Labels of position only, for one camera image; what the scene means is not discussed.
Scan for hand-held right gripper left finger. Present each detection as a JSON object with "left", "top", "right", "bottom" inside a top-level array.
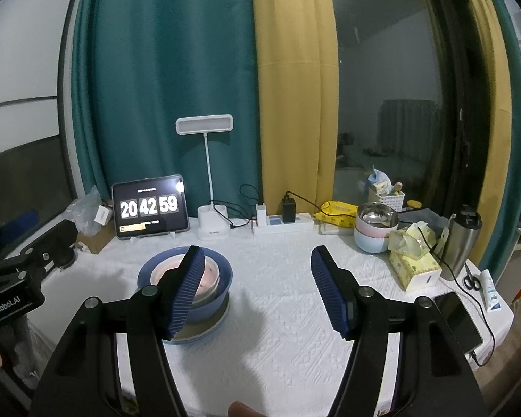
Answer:
[{"left": 28, "top": 245, "right": 206, "bottom": 417}]

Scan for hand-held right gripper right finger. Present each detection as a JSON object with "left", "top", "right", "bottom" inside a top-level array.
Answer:
[{"left": 310, "top": 245, "right": 487, "bottom": 417}]

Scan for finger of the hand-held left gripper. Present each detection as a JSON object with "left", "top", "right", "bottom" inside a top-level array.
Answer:
[{"left": 19, "top": 219, "right": 79, "bottom": 279}]

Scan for cream bowl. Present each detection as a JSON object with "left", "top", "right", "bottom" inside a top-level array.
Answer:
[{"left": 150, "top": 250, "right": 226, "bottom": 309}]

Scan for large blue bowl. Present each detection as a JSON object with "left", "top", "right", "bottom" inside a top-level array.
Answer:
[{"left": 138, "top": 247, "right": 234, "bottom": 325}]

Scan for light blue plate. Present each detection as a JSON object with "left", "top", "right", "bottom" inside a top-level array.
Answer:
[{"left": 162, "top": 291, "right": 232, "bottom": 345}]

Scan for person's right hand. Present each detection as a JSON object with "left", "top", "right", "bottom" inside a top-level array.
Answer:
[{"left": 227, "top": 402, "right": 261, "bottom": 417}]

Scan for clear plastic bag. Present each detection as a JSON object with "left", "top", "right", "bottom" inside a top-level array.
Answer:
[{"left": 63, "top": 187, "right": 114, "bottom": 237}]

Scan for cardboard box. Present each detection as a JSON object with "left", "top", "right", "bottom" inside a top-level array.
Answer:
[{"left": 76, "top": 226, "right": 116, "bottom": 255}]

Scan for white quilted tablecloth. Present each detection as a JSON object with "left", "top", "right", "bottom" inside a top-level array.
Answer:
[{"left": 26, "top": 221, "right": 515, "bottom": 417}]

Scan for small light blue bowl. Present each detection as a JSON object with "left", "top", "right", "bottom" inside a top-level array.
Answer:
[{"left": 353, "top": 228, "right": 394, "bottom": 254}]

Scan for white power strip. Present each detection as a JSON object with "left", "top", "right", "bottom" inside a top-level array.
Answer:
[{"left": 252, "top": 213, "right": 315, "bottom": 234}]

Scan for clear tablet stand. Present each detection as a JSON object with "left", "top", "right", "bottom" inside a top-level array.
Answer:
[{"left": 128, "top": 231, "right": 178, "bottom": 243}]

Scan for small pink bowl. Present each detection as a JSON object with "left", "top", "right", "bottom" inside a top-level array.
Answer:
[{"left": 354, "top": 217, "right": 400, "bottom": 239}]

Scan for yellow wipes pack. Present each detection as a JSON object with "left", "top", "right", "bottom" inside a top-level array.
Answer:
[{"left": 315, "top": 200, "right": 360, "bottom": 229}]

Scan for yellow tissue box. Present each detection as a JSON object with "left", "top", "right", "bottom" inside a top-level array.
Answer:
[{"left": 390, "top": 252, "right": 443, "bottom": 293}]

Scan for black charger plug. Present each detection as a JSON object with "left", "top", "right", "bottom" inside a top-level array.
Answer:
[{"left": 280, "top": 197, "right": 297, "bottom": 223}]

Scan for steel bowl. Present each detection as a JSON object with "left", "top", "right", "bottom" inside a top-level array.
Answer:
[{"left": 357, "top": 203, "right": 400, "bottom": 229}]

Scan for tablet with clock display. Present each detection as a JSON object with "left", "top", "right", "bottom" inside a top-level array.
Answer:
[{"left": 112, "top": 174, "right": 189, "bottom": 240}]

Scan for crumpled yellow tissue pack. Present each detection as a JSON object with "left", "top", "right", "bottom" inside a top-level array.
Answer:
[{"left": 388, "top": 221, "right": 444, "bottom": 261}]

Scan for white plastic basket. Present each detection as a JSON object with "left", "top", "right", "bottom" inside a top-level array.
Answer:
[{"left": 368, "top": 191, "right": 405, "bottom": 212}]

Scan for dark grey pouch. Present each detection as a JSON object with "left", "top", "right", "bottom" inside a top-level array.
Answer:
[{"left": 399, "top": 208, "right": 450, "bottom": 235}]

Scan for blue snack packet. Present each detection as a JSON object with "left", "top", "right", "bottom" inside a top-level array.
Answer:
[{"left": 369, "top": 165, "right": 391, "bottom": 194}]

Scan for black smartphone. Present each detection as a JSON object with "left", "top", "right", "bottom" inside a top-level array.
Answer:
[{"left": 434, "top": 291, "right": 485, "bottom": 350}]

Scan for steel tumbler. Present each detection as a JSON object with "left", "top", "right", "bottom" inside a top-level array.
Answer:
[{"left": 440, "top": 211, "right": 483, "bottom": 281}]

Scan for black scissors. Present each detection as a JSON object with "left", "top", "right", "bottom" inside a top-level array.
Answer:
[{"left": 462, "top": 263, "right": 482, "bottom": 291}]

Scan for white tube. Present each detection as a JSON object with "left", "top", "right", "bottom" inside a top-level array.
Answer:
[{"left": 481, "top": 269, "right": 502, "bottom": 311}]

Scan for white desk lamp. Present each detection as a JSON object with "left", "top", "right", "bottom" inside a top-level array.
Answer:
[{"left": 176, "top": 114, "right": 234, "bottom": 240}]

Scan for teal curtain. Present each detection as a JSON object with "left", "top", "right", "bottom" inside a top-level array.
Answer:
[
  {"left": 478, "top": 0, "right": 521, "bottom": 270},
  {"left": 72, "top": 0, "right": 261, "bottom": 227}
]

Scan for yellow curtain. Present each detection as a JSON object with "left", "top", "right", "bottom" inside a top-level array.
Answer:
[
  {"left": 249, "top": 0, "right": 341, "bottom": 222},
  {"left": 449, "top": 0, "right": 521, "bottom": 265}
]

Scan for dark glass window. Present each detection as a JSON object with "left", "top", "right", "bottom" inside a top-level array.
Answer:
[{"left": 330, "top": 0, "right": 504, "bottom": 227}]

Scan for black round mount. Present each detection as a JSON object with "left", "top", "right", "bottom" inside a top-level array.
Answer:
[{"left": 48, "top": 250, "right": 76, "bottom": 272}]

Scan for desk lamp black cable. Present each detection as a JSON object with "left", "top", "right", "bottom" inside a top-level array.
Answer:
[{"left": 210, "top": 200, "right": 255, "bottom": 230}]

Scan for white charger black cable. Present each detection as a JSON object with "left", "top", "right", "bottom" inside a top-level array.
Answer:
[{"left": 240, "top": 183, "right": 261, "bottom": 207}]

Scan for black charger long cable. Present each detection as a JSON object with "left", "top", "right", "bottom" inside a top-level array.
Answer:
[{"left": 285, "top": 190, "right": 498, "bottom": 366}]

